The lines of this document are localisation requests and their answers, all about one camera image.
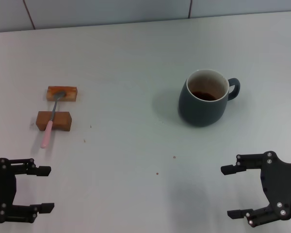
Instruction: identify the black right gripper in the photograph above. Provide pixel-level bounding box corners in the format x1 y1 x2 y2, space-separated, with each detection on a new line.
220 150 291 228

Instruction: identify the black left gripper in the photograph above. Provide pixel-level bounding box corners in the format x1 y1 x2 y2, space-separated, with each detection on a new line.
0 157 55 224

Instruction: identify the pink handled metal spoon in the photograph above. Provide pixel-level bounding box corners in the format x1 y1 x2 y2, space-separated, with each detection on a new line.
40 91 66 149

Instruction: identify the grey ceramic cup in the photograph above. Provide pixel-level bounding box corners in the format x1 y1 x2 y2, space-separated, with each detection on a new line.
178 69 241 128

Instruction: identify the dark arched wooden block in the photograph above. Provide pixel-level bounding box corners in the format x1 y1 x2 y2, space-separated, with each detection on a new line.
35 111 73 132

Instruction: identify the light stained wooden block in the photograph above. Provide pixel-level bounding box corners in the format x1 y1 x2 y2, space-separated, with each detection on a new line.
46 85 79 102

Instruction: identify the dark brown coffee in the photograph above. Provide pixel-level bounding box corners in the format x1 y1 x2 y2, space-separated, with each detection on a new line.
191 90 221 101

